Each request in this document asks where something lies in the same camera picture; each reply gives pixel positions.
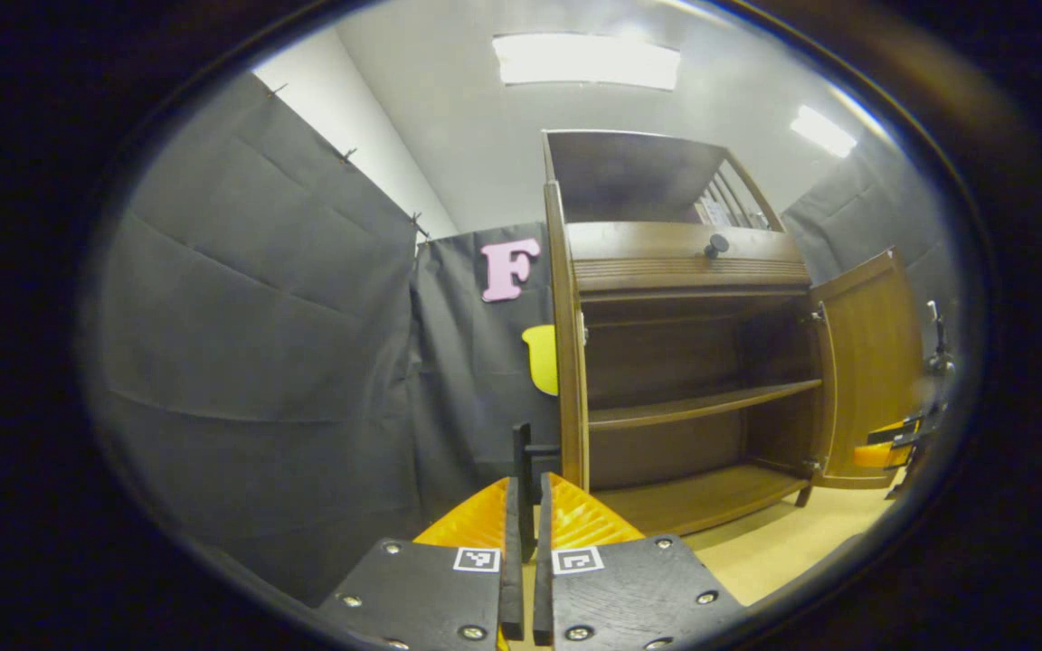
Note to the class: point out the wooden cabinet shelf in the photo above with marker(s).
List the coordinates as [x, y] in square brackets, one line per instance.
[693, 407]

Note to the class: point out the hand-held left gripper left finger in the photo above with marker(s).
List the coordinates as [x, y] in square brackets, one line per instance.
[512, 588]

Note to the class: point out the large ceiling light panel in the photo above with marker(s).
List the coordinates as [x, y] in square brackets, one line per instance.
[584, 61]

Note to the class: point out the wooden cabinet drawer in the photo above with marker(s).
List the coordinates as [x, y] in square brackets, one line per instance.
[648, 249]

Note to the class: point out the wooden cabinet door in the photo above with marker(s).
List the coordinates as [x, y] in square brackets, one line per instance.
[874, 362]
[566, 362]

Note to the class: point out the black round drawer knob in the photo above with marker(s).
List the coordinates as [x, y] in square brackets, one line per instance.
[717, 244]

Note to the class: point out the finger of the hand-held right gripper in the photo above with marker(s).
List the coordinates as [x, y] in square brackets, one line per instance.
[894, 423]
[878, 455]

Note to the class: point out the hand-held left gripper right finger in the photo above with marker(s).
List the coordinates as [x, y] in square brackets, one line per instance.
[543, 588]

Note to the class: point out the wooden double-door shoe cabinet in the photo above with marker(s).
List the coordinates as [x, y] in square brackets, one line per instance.
[666, 452]

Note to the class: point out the small ceiling light panel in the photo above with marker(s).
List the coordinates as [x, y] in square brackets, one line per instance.
[821, 131]

